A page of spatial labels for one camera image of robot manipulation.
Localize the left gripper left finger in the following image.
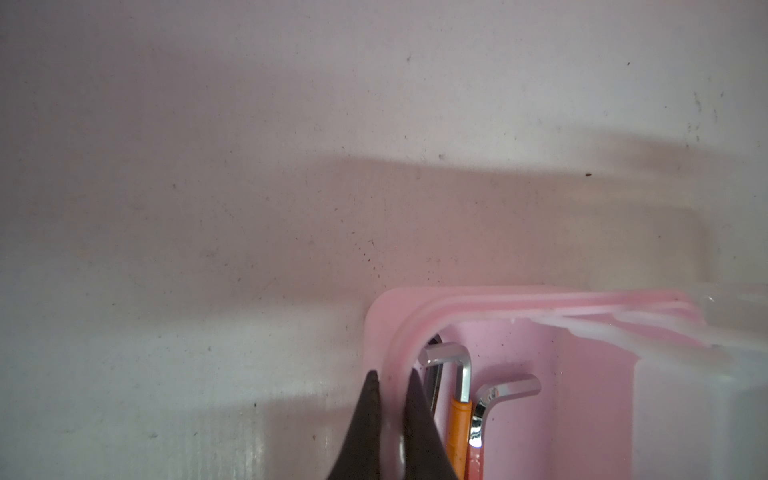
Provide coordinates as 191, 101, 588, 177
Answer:
327, 370, 381, 480

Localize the pink translucent plastic tool box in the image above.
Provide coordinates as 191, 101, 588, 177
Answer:
363, 285, 767, 479

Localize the red handled hex key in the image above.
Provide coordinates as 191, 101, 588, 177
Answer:
464, 374, 541, 480

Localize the black hex key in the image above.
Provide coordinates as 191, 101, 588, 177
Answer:
423, 363, 443, 415

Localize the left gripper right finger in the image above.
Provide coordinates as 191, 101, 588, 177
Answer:
403, 369, 457, 480

